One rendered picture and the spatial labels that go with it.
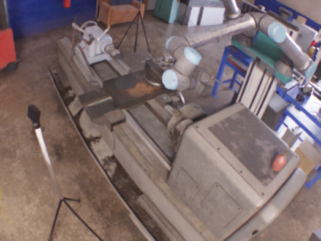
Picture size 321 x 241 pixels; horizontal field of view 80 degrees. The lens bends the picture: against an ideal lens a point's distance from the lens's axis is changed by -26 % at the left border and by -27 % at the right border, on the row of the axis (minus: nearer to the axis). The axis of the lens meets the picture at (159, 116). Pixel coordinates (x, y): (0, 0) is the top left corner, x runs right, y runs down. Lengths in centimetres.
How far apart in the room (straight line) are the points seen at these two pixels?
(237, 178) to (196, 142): 27
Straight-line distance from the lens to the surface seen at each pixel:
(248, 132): 127
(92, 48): 228
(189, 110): 145
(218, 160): 110
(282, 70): 199
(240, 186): 106
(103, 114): 184
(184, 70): 114
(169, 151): 185
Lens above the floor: 212
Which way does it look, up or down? 42 degrees down
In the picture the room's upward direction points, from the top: 12 degrees clockwise
